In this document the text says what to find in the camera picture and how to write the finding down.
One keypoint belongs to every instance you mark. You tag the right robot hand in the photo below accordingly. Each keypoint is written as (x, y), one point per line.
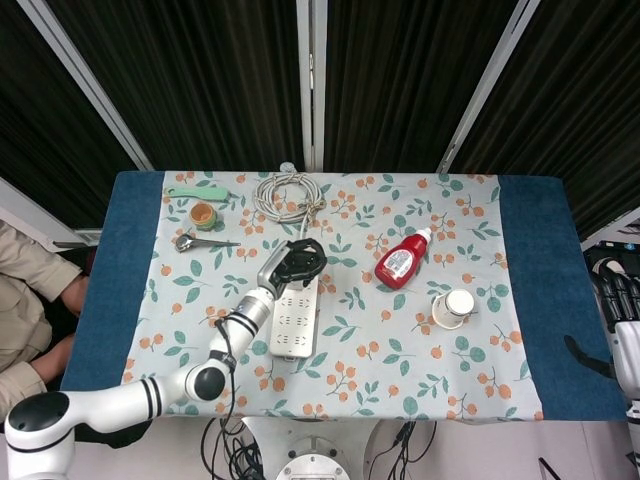
(627, 355)

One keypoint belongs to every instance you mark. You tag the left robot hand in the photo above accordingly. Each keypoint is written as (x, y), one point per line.
(272, 270)

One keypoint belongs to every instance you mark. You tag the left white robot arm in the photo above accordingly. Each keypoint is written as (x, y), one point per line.
(250, 309)

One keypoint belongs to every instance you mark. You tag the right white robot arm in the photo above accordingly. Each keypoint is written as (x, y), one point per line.
(634, 440)

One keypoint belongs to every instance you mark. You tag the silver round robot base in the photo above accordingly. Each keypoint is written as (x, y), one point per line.
(312, 465)

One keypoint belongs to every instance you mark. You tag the white power strip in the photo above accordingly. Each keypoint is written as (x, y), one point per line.
(295, 325)

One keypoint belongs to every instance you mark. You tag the small orange green cup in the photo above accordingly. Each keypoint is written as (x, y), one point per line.
(202, 215)

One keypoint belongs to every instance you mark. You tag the metal scoop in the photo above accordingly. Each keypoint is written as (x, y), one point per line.
(186, 242)

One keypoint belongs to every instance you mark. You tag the green brush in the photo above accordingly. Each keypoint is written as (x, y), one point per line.
(210, 193)

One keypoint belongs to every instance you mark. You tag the red ketchup bottle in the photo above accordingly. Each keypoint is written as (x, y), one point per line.
(397, 265)

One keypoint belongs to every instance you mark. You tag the floral tablecloth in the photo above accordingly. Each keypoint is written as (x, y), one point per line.
(375, 375)

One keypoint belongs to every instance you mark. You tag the blue table cover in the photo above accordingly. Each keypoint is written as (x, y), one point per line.
(120, 225)

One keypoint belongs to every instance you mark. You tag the white paper cup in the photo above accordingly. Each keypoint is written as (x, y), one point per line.
(452, 310)

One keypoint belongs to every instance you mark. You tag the black pleated curtain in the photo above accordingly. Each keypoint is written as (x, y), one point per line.
(200, 75)

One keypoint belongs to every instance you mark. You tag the person in beige jacket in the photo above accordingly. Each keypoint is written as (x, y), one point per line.
(20, 300)

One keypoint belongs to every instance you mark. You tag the white metal frame post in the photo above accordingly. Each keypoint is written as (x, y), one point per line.
(85, 80)
(310, 75)
(487, 85)

